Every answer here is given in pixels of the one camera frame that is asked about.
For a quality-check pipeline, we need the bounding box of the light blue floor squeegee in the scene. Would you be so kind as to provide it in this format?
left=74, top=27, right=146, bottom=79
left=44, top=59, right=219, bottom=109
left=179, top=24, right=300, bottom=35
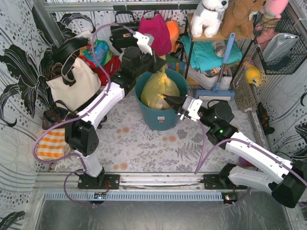
left=196, top=33, right=236, bottom=101

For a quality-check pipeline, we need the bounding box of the purple orange sock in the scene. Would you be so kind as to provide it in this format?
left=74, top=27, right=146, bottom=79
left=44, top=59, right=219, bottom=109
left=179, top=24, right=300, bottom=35
left=239, top=157, right=253, bottom=167

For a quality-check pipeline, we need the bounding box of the pink plush toy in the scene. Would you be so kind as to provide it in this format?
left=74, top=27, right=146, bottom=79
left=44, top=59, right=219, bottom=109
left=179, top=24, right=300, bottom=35
left=260, top=0, right=289, bottom=28

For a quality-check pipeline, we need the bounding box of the brown teddy bear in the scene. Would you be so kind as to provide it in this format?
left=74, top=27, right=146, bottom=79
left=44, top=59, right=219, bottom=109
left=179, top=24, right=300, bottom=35
left=221, top=0, right=266, bottom=37

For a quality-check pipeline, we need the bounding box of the brown leather bag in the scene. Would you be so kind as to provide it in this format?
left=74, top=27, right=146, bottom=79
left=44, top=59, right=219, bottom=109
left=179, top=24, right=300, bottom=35
left=42, top=100, right=73, bottom=130

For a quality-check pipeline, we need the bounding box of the teal plastic trash bin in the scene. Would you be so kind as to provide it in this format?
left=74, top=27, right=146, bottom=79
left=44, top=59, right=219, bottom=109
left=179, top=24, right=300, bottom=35
left=134, top=69, right=189, bottom=131

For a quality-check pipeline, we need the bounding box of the yellow translucent trash bag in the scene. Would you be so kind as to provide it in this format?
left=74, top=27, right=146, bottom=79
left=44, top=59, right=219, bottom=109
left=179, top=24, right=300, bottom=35
left=140, top=72, right=180, bottom=110

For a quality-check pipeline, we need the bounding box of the black wire basket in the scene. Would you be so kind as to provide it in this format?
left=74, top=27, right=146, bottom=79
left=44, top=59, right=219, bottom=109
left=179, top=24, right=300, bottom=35
left=253, top=11, right=307, bottom=75

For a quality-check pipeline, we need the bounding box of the aluminium front rail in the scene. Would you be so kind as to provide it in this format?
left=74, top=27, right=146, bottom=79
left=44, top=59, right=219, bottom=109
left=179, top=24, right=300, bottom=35
left=35, top=171, right=295, bottom=191

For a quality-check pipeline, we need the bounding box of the magenta cloth hat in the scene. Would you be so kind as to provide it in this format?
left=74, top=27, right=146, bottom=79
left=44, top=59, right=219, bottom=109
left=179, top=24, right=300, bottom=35
left=138, top=13, right=172, bottom=56

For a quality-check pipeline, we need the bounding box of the silver foil pouch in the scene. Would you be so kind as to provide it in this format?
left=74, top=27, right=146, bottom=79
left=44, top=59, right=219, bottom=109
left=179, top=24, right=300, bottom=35
left=262, top=33, right=300, bottom=62

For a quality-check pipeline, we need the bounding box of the rainbow striped bag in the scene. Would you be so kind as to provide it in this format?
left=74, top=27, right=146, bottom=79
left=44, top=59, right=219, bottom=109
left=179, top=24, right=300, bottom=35
left=166, top=55, right=186, bottom=76

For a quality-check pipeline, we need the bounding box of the colourful print bag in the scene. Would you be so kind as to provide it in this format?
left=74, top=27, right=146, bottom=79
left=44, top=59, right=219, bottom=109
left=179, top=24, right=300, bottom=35
left=79, top=40, right=112, bottom=68

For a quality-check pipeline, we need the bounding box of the orange plush toy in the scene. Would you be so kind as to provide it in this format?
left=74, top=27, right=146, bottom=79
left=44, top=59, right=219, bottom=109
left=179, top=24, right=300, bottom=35
left=166, top=20, right=180, bottom=53

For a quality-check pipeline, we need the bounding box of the white plush dog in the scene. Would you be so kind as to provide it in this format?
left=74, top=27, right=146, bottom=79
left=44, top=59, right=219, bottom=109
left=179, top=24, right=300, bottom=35
left=191, top=0, right=228, bottom=38

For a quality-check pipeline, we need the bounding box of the cream canvas tote bag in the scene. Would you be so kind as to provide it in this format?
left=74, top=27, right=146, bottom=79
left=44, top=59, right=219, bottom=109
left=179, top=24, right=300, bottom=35
left=47, top=57, right=101, bottom=111

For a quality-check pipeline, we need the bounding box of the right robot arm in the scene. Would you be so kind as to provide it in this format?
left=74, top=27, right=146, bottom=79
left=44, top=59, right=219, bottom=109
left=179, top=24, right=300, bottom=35
left=160, top=94, right=307, bottom=208

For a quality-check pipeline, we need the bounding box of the orange checkered towel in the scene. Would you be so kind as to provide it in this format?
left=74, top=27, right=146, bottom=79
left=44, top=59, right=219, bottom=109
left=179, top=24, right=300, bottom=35
left=36, top=128, right=71, bottom=161

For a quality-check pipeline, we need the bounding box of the white sneakers pair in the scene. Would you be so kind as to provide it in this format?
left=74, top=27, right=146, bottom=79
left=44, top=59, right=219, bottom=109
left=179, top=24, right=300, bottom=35
left=188, top=69, right=232, bottom=90

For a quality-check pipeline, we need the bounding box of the yellow plush duck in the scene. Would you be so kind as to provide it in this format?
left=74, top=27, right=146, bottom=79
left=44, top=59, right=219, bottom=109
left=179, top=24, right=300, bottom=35
left=243, top=58, right=261, bottom=87

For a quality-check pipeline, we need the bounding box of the bristle broom with handle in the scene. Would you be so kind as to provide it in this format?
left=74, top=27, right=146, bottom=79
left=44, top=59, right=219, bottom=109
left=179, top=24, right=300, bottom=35
left=233, top=76, right=263, bottom=147

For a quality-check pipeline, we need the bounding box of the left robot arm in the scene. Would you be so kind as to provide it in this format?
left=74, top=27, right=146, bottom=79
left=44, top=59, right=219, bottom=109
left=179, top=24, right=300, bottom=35
left=65, top=47, right=166, bottom=190

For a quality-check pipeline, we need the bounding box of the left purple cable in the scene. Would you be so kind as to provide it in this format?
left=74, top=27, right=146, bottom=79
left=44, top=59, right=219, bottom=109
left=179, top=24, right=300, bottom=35
left=32, top=23, right=137, bottom=207

